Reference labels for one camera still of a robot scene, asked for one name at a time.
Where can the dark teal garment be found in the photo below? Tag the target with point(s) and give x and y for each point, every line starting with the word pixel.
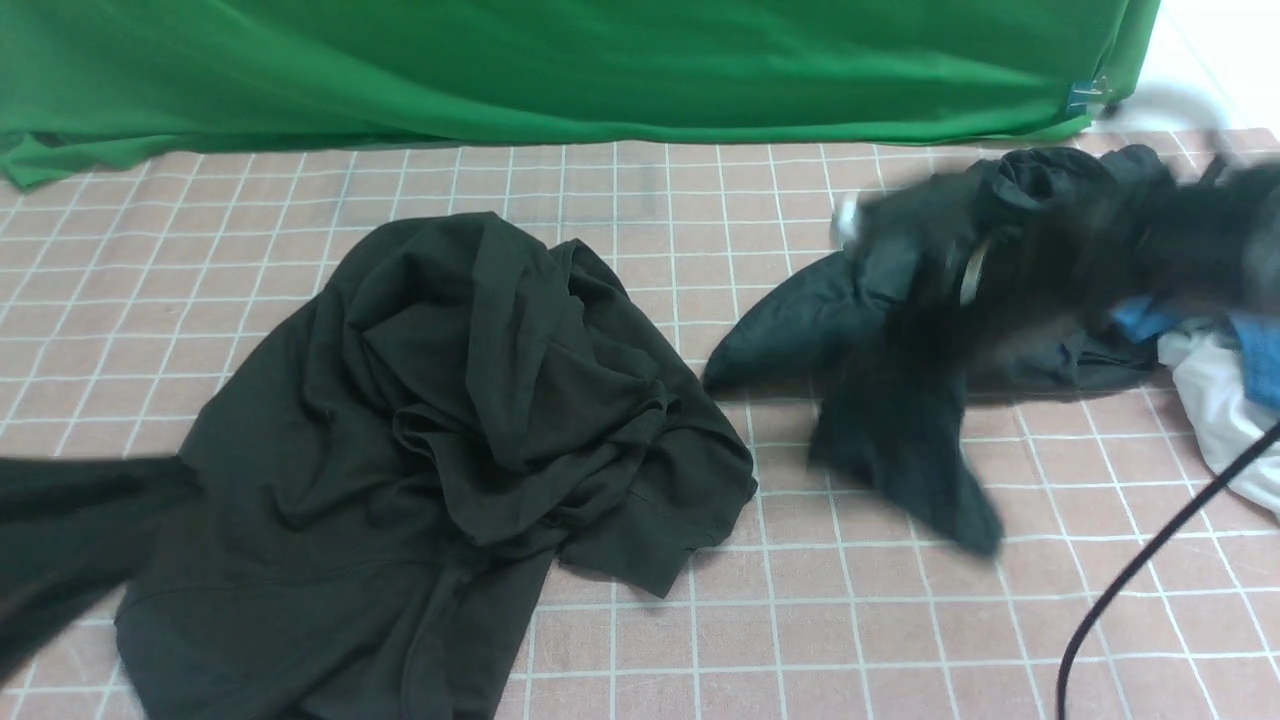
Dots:
pixel 890 423

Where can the green backdrop cloth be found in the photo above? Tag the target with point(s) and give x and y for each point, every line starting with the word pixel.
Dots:
pixel 95 84

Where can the pink grid tablecloth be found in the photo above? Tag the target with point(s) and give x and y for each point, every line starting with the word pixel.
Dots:
pixel 1132 583

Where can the metal backdrop clip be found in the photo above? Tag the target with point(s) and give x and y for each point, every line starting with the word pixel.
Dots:
pixel 1087 97

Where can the dark gray long-sleeved shirt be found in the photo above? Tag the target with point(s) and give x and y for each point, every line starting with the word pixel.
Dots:
pixel 360 521

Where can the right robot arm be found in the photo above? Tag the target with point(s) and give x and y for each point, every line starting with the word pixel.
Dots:
pixel 1207 243

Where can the white garment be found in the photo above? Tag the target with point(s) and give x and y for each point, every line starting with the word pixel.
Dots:
pixel 1208 375

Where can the blue garment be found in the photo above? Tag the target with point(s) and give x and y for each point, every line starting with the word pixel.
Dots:
pixel 1240 340

